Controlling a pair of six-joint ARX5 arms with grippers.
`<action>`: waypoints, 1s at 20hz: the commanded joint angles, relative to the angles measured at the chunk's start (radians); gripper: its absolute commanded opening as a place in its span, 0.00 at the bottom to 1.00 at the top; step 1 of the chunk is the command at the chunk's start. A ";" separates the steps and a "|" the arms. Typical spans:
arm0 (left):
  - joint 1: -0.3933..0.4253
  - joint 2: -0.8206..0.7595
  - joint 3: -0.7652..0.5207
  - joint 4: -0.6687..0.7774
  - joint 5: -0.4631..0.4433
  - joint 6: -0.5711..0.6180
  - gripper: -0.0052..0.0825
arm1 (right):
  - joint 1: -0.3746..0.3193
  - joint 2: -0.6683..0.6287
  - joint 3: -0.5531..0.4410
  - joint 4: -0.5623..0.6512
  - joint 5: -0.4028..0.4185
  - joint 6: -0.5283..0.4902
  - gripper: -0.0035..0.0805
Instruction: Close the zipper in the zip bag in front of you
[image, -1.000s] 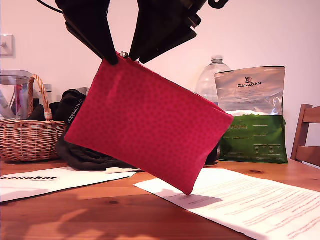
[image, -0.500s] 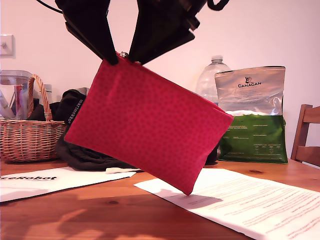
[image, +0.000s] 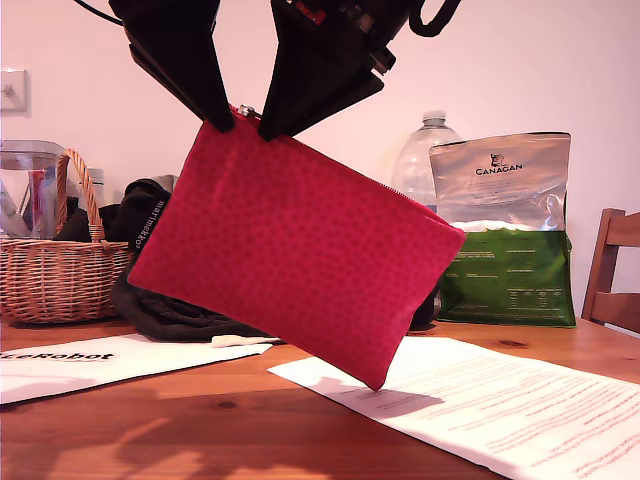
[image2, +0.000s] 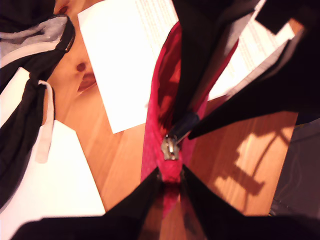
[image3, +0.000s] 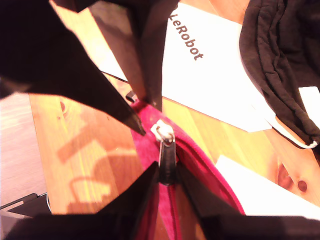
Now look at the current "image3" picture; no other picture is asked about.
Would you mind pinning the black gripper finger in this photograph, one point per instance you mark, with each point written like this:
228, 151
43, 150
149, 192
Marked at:
202, 200
50, 62
135, 197
152, 50

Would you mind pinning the red zip pouch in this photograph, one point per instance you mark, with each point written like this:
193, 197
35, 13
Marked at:
147, 150

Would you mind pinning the silver zipper pull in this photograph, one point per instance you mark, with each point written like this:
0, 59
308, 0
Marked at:
162, 132

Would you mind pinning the white printed letter sheet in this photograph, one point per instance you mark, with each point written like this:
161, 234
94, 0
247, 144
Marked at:
262, 195

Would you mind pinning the white LeRobot paper sheet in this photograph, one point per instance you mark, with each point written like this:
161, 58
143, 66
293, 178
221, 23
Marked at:
212, 87

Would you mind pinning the black flat mounting plate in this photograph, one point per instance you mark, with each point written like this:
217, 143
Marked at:
25, 207

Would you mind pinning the black grey hooded jacket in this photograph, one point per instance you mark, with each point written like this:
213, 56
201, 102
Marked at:
275, 50

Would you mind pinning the white paper tag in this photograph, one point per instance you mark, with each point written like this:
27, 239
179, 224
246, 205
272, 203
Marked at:
311, 102

